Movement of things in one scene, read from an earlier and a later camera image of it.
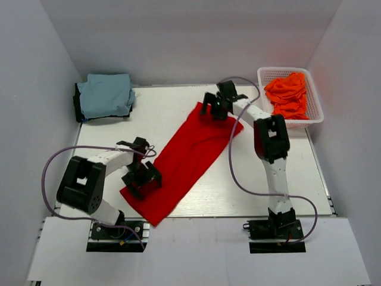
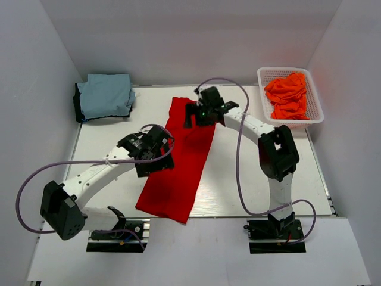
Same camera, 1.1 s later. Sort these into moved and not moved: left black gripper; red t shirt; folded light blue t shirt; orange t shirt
Moved: left black gripper; red t shirt
Not moved: orange t shirt; folded light blue t shirt
